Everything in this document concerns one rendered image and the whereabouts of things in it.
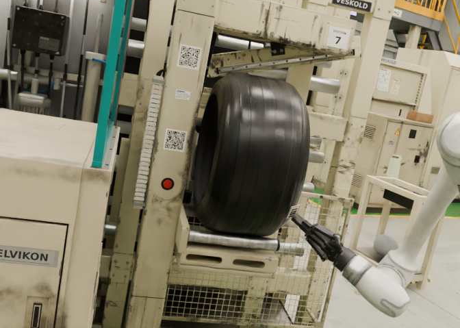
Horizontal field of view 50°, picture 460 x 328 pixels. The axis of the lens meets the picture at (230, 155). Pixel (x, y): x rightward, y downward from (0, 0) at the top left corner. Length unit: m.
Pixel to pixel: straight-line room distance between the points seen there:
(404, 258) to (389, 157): 4.87
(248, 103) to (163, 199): 0.47
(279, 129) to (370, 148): 4.94
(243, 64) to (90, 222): 1.29
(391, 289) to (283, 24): 1.08
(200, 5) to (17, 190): 0.95
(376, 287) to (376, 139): 4.92
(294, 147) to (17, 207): 0.91
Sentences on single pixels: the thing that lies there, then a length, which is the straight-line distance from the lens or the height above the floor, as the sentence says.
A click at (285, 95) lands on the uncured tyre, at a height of 1.44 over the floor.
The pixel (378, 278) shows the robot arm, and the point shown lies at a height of 0.96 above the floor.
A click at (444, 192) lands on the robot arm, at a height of 1.28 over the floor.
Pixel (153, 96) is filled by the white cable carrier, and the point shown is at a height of 1.36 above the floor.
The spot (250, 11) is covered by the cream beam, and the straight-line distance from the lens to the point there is 2.02.
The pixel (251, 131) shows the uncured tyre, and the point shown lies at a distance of 1.58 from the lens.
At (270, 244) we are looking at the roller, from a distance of 1.83.
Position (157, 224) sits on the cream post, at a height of 0.90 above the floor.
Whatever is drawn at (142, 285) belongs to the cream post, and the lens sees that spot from 1.91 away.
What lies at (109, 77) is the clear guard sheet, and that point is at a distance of 0.97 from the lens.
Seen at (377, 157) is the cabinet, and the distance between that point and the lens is 6.42.
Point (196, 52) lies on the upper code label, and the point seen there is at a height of 1.53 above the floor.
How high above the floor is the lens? 1.51
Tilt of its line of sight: 10 degrees down
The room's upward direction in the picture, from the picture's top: 11 degrees clockwise
